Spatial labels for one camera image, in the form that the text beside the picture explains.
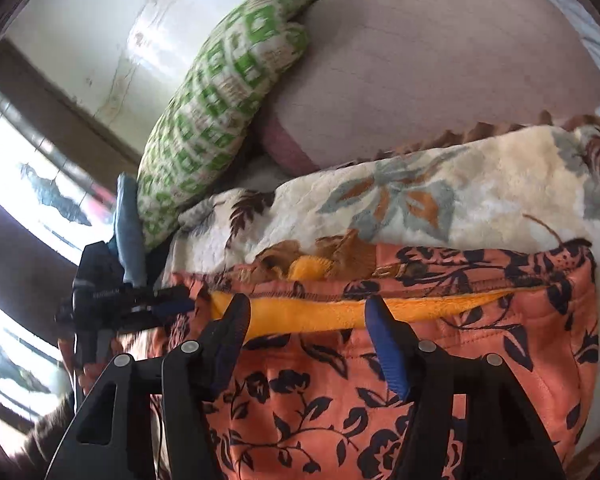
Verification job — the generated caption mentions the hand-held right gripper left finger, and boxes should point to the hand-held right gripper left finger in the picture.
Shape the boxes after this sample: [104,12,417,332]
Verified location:
[45,292,253,480]

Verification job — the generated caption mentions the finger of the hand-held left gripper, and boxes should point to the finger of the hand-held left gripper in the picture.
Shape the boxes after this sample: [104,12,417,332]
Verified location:
[130,285,197,323]

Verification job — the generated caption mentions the grey-blue pillow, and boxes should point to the grey-blue pillow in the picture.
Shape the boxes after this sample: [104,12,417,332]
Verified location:
[525,0,600,126]

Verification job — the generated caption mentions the cream leaf-print blanket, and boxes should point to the cream leaf-print blanket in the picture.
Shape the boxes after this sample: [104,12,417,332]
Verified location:
[160,122,600,301]

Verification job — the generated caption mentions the mauve bolster cushion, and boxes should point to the mauve bolster cushion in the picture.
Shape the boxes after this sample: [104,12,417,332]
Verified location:
[254,0,600,173]

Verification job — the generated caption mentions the person's left forearm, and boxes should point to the person's left forearm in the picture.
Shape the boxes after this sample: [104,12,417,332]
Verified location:
[10,395,81,480]

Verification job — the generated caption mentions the light blue cloth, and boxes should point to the light blue cloth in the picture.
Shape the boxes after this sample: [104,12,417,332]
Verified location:
[111,174,148,286]

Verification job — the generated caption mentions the orange floral shirt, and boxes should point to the orange floral shirt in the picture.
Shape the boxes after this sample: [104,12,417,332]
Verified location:
[150,240,600,480]

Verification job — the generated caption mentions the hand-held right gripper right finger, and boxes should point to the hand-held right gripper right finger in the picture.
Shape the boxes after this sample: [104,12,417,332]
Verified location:
[364,295,566,480]

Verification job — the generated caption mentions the stained glass window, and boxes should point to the stained glass window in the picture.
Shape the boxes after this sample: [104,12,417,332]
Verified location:
[0,85,121,426]

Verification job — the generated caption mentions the green patterned pillow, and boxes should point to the green patterned pillow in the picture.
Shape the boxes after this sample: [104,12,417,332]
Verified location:
[136,0,338,253]

